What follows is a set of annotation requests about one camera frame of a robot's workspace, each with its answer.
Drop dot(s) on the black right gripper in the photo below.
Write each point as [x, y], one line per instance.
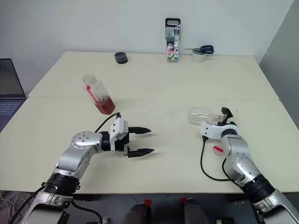
[223, 123]

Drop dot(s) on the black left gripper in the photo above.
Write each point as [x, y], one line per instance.
[122, 144]

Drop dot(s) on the clear wine glass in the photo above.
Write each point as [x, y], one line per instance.
[198, 115]

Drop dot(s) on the white bottle cap red tape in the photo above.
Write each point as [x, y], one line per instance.
[218, 150]

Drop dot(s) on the clear bottle with red liquid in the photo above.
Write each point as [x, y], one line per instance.
[105, 105]

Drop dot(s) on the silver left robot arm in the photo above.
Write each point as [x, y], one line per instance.
[77, 149]

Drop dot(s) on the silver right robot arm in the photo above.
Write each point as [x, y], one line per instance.
[240, 158]

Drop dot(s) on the small red tab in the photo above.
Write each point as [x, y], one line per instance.
[183, 200]
[147, 202]

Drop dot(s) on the white tape roll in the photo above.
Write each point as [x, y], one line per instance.
[198, 58]

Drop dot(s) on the dark rounded shape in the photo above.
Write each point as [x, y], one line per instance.
[196, 212]
[135, 214]

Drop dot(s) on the grey partition panel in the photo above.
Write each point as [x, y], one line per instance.
[282, 60]

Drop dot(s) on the marker pen pack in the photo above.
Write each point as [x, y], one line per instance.
[173, 46]

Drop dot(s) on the grey laptop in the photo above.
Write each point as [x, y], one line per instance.
[10, 93]

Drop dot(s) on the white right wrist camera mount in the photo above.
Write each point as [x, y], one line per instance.
[211, 130]

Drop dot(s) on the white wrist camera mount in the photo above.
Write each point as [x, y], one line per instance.
[119, 128]
[211, 130]

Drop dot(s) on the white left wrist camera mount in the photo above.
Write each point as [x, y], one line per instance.
[119, 128]

